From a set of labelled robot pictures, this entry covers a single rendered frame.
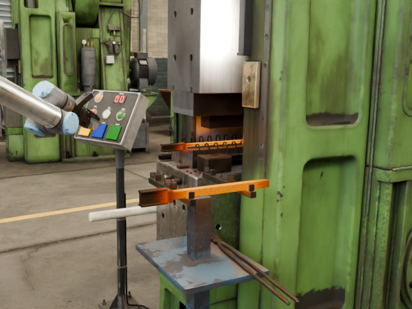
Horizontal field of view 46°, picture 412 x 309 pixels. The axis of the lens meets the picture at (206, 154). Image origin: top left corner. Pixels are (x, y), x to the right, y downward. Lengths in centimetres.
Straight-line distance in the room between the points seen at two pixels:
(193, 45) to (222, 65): 14
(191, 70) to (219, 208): 57
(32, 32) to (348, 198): 542
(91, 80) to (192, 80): 489
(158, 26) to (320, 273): 944
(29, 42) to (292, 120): 533
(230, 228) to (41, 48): 518
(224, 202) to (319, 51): 69
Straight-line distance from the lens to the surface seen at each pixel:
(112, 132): 241
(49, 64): 685
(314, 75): 189
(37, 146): 685
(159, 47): 1112
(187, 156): 206
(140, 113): 244
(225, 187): 149
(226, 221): 200
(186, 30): 205
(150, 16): 1105
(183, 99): 206
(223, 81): 199
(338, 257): 215
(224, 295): 213
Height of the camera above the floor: 134
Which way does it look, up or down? 10 degrees down
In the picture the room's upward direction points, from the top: 1 degrees clockwise
